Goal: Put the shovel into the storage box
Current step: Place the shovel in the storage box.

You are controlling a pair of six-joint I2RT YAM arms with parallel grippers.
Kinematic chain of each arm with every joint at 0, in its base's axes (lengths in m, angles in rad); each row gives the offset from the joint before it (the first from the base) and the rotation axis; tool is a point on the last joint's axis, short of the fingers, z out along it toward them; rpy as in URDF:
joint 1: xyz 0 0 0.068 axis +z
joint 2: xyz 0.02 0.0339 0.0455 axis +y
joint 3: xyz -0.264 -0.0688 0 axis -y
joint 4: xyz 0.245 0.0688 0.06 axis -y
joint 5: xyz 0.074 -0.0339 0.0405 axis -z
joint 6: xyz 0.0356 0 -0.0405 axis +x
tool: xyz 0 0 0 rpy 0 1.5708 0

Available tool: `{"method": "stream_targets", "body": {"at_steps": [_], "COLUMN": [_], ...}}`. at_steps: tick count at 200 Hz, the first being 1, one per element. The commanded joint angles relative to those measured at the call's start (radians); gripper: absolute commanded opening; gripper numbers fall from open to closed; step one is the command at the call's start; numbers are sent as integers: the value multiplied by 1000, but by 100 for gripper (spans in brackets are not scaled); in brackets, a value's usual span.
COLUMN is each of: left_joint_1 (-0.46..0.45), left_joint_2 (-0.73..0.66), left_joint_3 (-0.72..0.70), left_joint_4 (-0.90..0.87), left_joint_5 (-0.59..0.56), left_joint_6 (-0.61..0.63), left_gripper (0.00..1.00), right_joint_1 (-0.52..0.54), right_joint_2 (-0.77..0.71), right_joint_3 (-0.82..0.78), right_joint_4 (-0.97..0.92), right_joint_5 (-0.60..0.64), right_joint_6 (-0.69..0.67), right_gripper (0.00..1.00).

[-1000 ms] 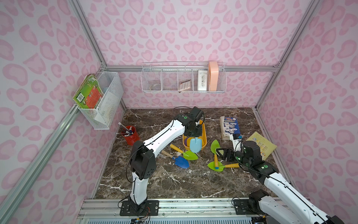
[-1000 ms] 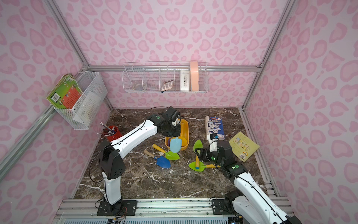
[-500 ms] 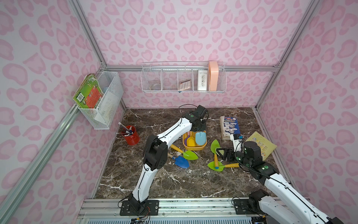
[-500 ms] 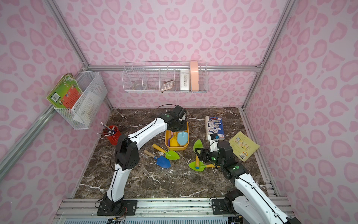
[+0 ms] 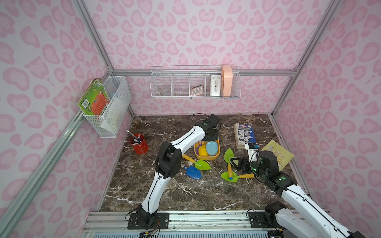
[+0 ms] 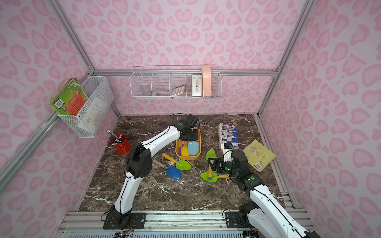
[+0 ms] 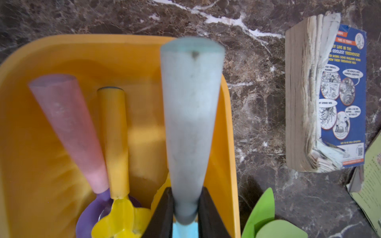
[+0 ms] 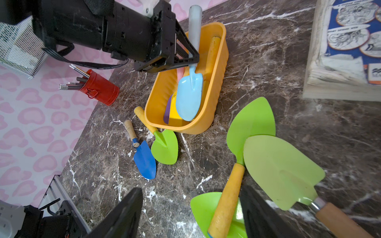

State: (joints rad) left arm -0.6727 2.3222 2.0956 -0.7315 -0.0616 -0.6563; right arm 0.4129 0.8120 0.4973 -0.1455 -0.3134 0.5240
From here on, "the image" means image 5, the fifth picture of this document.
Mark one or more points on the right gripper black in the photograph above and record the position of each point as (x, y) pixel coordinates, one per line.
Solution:
(243, 163)

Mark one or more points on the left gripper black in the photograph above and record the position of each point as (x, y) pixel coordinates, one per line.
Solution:
(209, 135)

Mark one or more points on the light blue shovel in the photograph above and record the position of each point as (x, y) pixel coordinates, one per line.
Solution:
(212, 148)

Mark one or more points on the purple shovel pink handle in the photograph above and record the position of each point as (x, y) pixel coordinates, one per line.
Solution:
(197, 148)

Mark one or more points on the yellow shovel yellow handle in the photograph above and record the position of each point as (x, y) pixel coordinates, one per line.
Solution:
(202, 149)

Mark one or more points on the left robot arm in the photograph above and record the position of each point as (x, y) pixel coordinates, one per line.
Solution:
(168, 162)

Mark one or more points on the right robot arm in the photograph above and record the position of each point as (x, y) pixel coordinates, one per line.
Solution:
(316, 223)

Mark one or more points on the yellow plastic storage box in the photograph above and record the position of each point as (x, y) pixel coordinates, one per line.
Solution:
(208, 157)

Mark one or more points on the white box in shelf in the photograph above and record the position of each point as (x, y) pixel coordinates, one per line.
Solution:
(215, 85)

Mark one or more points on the pink box in shelf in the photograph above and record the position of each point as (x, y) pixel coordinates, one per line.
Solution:
(227, 78)

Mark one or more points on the yellow green booklet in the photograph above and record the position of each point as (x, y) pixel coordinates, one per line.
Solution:
(284, 157)

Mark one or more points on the small calculator in shelf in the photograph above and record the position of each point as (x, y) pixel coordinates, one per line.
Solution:
(197, 90)

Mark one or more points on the thick blue cover book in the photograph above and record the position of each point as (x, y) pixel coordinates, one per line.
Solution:
(244, 134)

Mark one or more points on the round metal tin in shelf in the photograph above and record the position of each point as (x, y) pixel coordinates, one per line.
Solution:
(166, 91)

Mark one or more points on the red pen cup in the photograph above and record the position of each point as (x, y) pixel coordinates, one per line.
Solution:
(138, 143)

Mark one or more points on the white paper in basket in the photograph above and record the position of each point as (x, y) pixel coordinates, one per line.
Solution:
(113, 115)

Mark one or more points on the narrow green trowel yellow handle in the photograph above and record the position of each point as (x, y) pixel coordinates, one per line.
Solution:
(227, 156)

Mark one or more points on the green pointed trowel yellow handle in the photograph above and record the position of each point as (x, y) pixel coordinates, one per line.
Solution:
(200, 164)

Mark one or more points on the round green trowel yellow handle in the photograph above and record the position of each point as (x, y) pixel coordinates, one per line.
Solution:
(235, 177)

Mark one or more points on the white wire shelf back wall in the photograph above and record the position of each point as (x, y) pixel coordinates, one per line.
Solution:
(182, 78)

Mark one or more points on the blue shovel wooden handle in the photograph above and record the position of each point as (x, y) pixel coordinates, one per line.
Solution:
(192, 172)

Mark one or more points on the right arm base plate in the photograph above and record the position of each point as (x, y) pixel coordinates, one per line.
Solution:
(258, 219)

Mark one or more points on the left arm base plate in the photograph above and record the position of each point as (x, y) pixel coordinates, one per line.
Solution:
(160, 220)

